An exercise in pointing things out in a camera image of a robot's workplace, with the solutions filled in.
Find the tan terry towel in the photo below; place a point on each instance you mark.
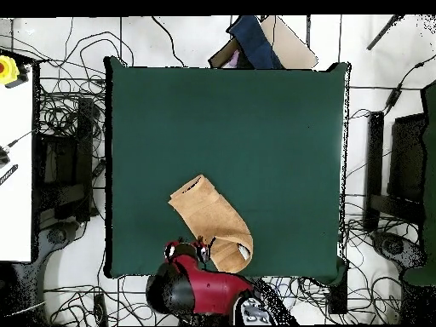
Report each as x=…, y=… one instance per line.
x=211, y=214

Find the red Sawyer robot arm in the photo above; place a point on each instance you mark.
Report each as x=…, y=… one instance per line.
x=218, y=293

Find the black power strip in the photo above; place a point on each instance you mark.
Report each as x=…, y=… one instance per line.
x=100, y=308

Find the grey caster foot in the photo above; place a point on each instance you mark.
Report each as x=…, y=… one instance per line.
x=391, y=245
x=56, y=235

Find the black equipment stand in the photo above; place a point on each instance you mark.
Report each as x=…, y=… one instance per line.
x=374, y=153
x=85, y=153

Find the dark green table cloth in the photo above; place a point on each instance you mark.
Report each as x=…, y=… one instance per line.
x=272, y=136

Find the white desk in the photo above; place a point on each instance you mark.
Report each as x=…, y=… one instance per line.
x=15, y=170

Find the black ridged strip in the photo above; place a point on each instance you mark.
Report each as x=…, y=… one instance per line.
x=8, y=173

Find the dark blue cloth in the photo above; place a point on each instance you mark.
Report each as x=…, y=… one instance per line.
x=253, y=41

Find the brown cardboard box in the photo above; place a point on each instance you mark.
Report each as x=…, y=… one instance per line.
x=289, y=44

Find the yellow emergency stop button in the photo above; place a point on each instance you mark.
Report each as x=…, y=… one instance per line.
x=6, y=69

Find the green cloth covered side table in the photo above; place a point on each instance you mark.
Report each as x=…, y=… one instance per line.
x=430, y=170

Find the black metal rod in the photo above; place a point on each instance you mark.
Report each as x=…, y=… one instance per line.
x=381, y=34

